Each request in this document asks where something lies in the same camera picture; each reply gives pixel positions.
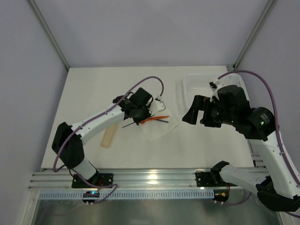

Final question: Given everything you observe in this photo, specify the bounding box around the white plastic basket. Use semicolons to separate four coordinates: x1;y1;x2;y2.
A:
176;73;246;111

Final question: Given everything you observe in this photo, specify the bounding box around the dark blue chopstick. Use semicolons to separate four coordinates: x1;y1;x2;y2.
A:
122;117;169;128

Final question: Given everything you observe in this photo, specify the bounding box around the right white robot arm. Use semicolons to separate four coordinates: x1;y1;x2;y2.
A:
182;85;300;212

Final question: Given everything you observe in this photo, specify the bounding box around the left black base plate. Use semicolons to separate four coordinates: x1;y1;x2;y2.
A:
71;172;113;189

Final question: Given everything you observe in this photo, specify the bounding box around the white paper napkin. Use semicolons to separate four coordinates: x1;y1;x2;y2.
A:
141;107;179;141

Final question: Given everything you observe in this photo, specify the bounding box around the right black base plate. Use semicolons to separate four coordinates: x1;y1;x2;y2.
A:
195;171;236;188

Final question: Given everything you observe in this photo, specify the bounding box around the beige utensil case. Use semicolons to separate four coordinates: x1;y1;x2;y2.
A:
100;123;119;149

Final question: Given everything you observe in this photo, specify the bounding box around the right aluminium frame post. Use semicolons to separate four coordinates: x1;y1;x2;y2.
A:
232;0;278;70

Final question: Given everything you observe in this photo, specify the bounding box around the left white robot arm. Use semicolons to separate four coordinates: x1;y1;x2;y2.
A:
52;88;154;188

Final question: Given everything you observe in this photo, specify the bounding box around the orange plastic fork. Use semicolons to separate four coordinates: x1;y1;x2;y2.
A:
140;116;170;124

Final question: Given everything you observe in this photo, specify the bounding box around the aluminium mounting rail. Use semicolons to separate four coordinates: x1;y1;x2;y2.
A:
29;169;210;190

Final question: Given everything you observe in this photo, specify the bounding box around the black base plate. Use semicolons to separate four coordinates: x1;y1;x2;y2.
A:
71;172;113;189
195;171;236;188

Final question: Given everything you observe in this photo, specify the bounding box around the white slotted cable duct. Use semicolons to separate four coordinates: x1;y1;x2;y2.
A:
39;189;215;201

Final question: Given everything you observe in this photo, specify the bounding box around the right side aluminium rail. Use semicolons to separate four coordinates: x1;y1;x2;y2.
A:
247;140;266;168

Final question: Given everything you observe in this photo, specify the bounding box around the aluminium frame post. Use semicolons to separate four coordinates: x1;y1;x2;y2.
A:
232;0;278;70
27;0;70;71

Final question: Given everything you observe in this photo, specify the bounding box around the left aluminium frame post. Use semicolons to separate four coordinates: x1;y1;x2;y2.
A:
27;0;70;71

